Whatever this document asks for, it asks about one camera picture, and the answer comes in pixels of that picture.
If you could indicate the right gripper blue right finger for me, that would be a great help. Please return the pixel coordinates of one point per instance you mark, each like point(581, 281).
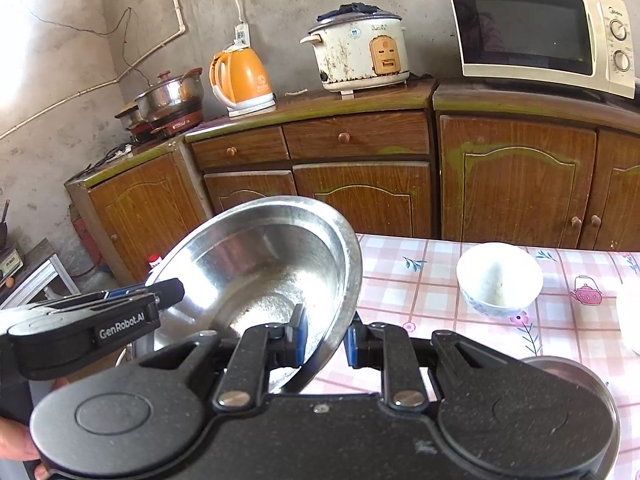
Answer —
point(388, 349)

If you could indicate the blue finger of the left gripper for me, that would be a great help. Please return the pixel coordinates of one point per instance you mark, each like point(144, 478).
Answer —
point(124, 291)

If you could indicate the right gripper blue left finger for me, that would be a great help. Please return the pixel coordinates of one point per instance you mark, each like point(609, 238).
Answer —
point(261, 349)

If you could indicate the small steel bowl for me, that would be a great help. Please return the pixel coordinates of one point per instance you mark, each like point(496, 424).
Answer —
point(253, 264)

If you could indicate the left hand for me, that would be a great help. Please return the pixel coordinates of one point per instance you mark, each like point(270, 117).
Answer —
point(19, 457)

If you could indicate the grey metal shelf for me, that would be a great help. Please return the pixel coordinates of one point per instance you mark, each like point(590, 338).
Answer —
point(42, 266)

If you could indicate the blue floral ceramic bowl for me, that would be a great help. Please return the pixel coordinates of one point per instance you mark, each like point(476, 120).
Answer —
point(499, 280)

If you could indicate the red induction cooker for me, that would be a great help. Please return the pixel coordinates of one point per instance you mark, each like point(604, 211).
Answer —
point(143, 131)

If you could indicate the brown wooden cabinet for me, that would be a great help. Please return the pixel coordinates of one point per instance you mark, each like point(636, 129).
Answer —
point(527, 164)

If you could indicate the steel pot with lid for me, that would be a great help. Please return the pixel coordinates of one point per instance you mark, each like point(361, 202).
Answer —
point(172, 94)

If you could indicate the orange electric kettle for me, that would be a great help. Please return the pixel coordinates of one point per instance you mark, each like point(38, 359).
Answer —
point(240, 81)

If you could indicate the white ceramic bowl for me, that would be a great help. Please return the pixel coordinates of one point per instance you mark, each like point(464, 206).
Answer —
point(628, 313)

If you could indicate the white rice cooker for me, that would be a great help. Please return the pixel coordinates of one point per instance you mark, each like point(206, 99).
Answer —
point(357, 47)

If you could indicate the cream microwave oven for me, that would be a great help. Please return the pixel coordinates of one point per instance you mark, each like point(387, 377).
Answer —
point(584, 44)

